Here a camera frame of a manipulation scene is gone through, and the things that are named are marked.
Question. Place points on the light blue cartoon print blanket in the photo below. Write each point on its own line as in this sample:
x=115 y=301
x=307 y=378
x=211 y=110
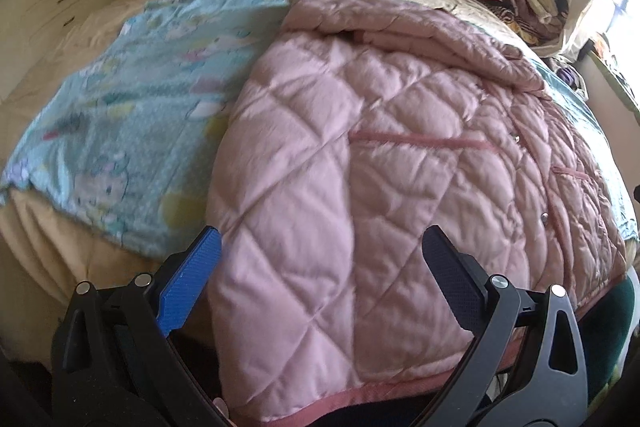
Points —
x=125 y=107

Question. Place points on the bed with beige sheet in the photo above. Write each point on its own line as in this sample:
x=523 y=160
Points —
x=50 y=247

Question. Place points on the patterned window ledge cover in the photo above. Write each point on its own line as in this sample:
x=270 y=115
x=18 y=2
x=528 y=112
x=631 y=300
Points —
x=615 y=72

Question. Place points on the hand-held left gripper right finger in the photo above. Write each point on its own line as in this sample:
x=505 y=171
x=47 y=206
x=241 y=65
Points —
x=457 y=279

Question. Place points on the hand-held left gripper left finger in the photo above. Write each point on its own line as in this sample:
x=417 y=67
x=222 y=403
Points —
x=189 y=277

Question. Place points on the pink quilted jacket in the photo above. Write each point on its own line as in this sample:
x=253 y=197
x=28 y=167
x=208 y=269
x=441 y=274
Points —
x=375 y=182

